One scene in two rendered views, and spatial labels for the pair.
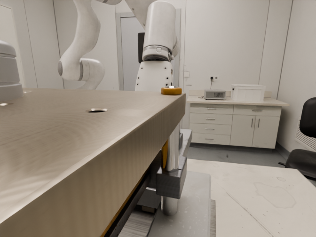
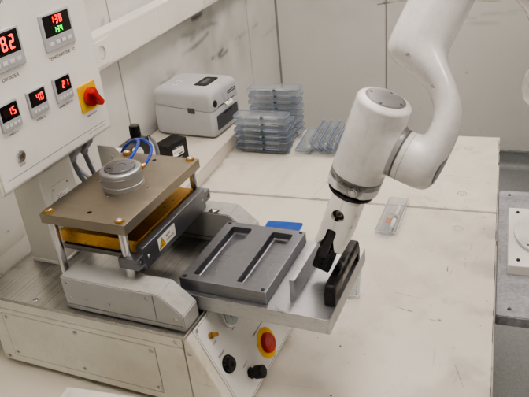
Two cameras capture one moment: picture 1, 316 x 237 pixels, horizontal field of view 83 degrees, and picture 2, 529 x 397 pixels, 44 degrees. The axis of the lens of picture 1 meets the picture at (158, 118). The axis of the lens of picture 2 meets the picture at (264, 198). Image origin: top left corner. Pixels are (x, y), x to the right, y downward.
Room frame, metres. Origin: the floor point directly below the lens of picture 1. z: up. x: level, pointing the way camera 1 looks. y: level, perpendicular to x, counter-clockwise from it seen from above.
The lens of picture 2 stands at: (0.54, -0.92, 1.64)
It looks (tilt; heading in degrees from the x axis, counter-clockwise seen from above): 28 degrees down; 99
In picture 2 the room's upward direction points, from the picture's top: 6 degrees counter-clockwise
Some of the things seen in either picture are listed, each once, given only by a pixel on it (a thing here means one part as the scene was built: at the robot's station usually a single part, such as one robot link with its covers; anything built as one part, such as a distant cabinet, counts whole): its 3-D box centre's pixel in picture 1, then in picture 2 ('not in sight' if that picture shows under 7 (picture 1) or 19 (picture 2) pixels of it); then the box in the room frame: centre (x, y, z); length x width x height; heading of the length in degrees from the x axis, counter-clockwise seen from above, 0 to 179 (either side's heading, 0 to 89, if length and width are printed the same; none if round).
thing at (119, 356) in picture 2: not in sight; (156, 297); (0.12, 0.15, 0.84); 0.53 x 0.37 x 0.17; 163
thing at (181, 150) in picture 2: not in sight; (172, 150); (-0.03, 0.92, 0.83); 0.09 x 0.06 x 0.07; 61
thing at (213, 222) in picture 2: not in sight; (203, 219); (0.22, 0.24, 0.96); 0.26 x 0.05 x 0.07; 163
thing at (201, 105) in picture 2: not in sight; (197, 103); (0.01, 1.20, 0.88); 0.25 x 0.20 x 0.17; 162
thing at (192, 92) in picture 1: (228, 93); not in sight; (3.00, -1.17, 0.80); 1.29 x 0.04 x 0.10; 78
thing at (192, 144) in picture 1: (226, 141); not in sight; (2.76, -1.12, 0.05); 1.19 x 0.49 x 0.10; 78
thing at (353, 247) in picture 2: not in sight; (342, 271); (0.51, 0.01, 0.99); 0.15 x 0.02 x 0.04; 73
